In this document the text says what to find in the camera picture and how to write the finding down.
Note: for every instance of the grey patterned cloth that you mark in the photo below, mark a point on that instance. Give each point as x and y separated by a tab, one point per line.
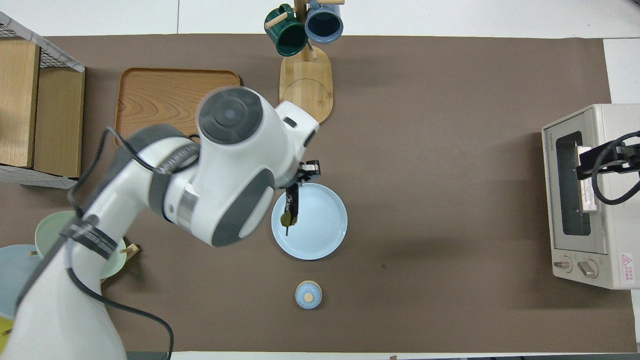
60	57

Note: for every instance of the light blue round plate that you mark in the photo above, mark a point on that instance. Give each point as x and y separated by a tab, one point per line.
320	225

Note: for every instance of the pale blue racked plate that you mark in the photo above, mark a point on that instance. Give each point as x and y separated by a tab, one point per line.
12	270

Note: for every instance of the beige toaster oven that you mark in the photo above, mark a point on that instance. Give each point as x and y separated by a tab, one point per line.
615	125

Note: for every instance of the wooden mug tree stand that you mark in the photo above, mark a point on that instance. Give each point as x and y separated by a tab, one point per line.
306	80

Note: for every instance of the dark green mug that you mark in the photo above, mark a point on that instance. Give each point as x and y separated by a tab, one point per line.
290	42

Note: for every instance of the rectangular wooden tray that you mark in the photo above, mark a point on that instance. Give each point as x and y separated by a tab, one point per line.
150	95

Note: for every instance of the yellow plate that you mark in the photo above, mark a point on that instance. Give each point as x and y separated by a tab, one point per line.
4	327

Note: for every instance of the blue mug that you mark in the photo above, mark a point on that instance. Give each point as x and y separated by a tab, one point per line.
324	39

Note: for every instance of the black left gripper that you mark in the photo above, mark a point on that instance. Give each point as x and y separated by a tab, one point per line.
311	169

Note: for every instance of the wooden plate rack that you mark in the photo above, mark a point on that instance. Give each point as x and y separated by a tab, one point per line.
132	249

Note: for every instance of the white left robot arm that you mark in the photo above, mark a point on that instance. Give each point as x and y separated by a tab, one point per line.
235	165

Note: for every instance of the brown table mat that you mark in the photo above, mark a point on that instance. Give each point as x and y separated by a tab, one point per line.
425	200

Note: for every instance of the pale green plate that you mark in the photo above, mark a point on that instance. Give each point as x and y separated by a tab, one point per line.
47	237

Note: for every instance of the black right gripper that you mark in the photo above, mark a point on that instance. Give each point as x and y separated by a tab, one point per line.
622	162

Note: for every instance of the dark purple eggplant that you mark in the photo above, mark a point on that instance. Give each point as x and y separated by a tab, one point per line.
292	205

